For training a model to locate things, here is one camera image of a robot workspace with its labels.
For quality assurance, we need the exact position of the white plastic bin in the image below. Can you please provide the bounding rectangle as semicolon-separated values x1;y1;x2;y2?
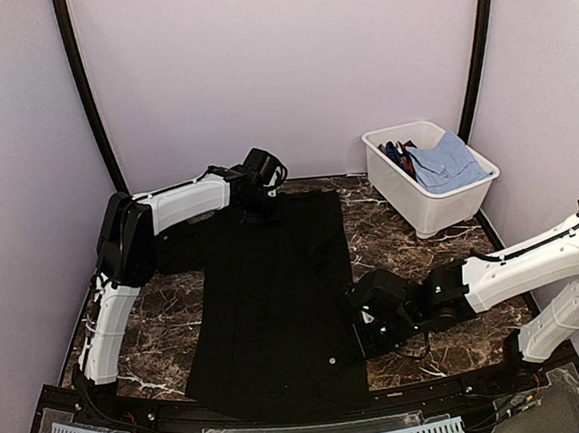
362;121;500;239

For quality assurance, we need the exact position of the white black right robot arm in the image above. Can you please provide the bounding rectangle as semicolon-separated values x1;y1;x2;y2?
347;200;579;394

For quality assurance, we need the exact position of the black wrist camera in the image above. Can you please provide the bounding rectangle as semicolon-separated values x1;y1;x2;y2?
347;269;413;321
241;148;288;197

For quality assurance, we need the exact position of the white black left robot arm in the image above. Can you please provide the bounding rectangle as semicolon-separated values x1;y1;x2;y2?
78;150;288;386

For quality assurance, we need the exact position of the black long sleeve shirt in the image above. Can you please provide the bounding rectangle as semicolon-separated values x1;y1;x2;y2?
156;190;370;424

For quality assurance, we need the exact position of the black left frame post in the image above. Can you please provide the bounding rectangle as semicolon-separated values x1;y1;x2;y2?
52;0;129;193

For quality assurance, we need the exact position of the black frame post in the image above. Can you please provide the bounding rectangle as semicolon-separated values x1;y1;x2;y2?
457;0;492;143
52;0;129;193

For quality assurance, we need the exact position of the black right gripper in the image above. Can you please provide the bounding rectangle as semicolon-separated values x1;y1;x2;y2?
345;310;425;364

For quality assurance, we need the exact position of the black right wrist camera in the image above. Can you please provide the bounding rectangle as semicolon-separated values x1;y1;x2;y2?
347;269;413;321

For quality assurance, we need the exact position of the red navy plaid shirt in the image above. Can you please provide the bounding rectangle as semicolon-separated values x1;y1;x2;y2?
377;141;416;180

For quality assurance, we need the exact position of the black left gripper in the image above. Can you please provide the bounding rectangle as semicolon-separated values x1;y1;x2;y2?
238;187;291;226

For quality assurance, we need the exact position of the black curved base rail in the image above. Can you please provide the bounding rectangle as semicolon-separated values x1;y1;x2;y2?
97;358;526;433

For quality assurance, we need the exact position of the light blue polo shirt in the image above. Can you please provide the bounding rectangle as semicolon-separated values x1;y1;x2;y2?
408;131;492;195

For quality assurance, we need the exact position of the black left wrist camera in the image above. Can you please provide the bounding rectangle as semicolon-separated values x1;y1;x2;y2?
241;148;288;197

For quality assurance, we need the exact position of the black right frame post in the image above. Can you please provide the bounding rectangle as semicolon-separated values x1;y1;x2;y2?
457;0;492;143

